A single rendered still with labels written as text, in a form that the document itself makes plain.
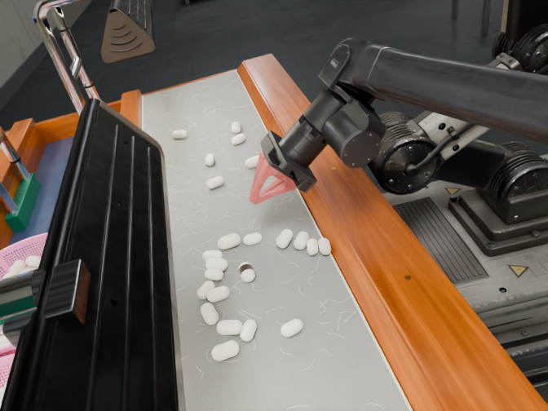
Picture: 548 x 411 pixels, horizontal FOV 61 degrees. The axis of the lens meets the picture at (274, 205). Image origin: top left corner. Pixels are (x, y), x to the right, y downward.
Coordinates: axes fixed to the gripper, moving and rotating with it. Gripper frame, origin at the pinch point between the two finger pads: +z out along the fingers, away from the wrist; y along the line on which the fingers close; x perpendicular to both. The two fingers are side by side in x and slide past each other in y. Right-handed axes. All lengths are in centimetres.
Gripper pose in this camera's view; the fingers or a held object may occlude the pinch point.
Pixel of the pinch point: (255, 198)
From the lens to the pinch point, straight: 72.5
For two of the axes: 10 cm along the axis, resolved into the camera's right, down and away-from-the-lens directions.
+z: -6.3, 7.1, 3.2
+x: 7.5, 4.3, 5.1
